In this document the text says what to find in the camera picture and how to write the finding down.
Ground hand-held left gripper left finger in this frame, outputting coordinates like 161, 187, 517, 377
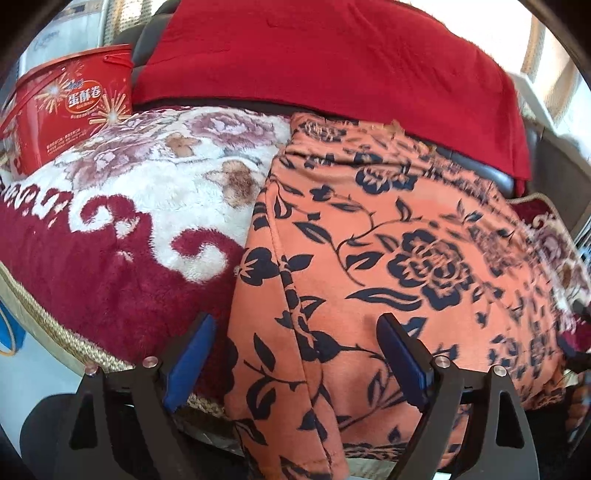
50, 312, 218, 480

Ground red gift box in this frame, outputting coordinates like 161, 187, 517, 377
0, 44, 136, 176

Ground beige curtain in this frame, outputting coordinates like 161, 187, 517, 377
521, 18, 583, 125

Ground red blanket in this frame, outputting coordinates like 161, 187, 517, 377
130, 0, 532, 195

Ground black leather sofa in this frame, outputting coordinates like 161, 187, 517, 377
131, 0, 546, 199

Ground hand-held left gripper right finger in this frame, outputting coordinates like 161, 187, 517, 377
376, 312, 542, 480

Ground maroon and white floral blanket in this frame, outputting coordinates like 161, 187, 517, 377
0, 105, 591, 467

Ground orange floral pants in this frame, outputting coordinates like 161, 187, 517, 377
225, 112, 568, 480

